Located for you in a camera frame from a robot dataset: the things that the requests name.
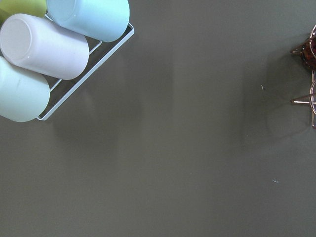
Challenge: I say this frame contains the copper wire bottle rack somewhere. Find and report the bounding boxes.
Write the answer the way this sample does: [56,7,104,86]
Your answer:
[290,25,316,129]

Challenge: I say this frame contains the tea bottle in rack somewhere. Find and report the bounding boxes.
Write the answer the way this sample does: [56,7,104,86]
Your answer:
[301,38,316,70]

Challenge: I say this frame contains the yellow green cup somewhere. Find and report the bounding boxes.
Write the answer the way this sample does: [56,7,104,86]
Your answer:
[0,0,47,24]

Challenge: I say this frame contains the light blue cup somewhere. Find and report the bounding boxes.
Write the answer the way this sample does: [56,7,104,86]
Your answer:
[46,0,130,42]

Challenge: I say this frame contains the white wire cup rack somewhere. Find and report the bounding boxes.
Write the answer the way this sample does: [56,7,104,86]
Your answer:
[37,23,135,121]

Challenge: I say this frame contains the white cup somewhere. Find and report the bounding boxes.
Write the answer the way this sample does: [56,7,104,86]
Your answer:
[0,13,89,80]

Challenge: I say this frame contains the mint green cup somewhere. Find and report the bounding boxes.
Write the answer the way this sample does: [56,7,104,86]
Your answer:
[0,57,50,122]

